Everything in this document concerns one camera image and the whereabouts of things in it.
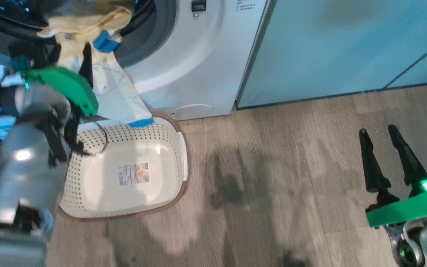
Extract printed product label in basket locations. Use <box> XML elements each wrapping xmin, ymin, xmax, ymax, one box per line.
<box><xmin>117</xmin><ymin>162</ymin><xmax>150</xmax><ymax>187</ymax></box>

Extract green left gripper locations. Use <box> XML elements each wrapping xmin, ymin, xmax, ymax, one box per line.
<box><xmin>20</xmin><ymin>42</ymin><xmax>99</xmax><ymax>117</ymax></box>

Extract cream perforated laundry basket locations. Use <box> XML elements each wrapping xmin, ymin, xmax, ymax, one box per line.
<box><xmin>59</xmin><ymin>112</ymin><xmax>189</xmax><ymax>222</ymax></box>

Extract wide teal cabinet panel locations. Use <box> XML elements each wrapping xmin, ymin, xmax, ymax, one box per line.
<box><xmin>235</xmin><ymin>0</ymin><xmax>427</xmax><ymax>110</ymax></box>

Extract pale yellow baby clothes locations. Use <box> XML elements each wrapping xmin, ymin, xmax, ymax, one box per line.
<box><xmin>37</xmin><ymin>6</ymin><xmax>155</xmax><ymax>128</ymax></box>

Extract round white filter cover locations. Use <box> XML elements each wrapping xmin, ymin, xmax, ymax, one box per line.
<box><xmin>172</xmin><ymin>103</ymin><xmax>214</xmax><ymax>120</ymax></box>

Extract white front-load washing machine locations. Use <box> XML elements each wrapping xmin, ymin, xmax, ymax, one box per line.
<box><xmin>0</xmin><ymin>0</ymin><xmax>270</xmax><ymax>121</ymax></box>

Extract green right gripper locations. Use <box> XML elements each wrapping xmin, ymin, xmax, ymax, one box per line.
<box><xmin>359</xmin><ymin>124</ymin><xmax>427</xmax><ymax>229</ymax></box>

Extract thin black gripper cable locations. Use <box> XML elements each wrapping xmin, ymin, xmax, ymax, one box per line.
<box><xmin>87</xmin><ymin>119</ymin><xmax>109</xmax><ymax>156</ymax></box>

